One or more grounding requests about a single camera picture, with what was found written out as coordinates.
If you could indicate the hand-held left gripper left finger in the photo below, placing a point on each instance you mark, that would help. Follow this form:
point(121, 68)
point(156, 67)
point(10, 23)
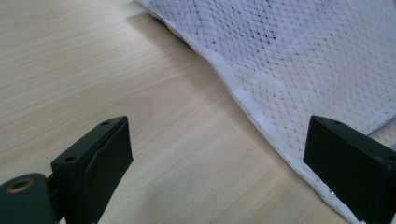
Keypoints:
point(99, 168)

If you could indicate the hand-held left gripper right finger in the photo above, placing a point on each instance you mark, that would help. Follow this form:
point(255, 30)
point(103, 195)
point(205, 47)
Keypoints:
point(351, 165)

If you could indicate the white mesh laundry bag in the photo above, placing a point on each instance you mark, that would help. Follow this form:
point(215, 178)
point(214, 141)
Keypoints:
point(295, 62)

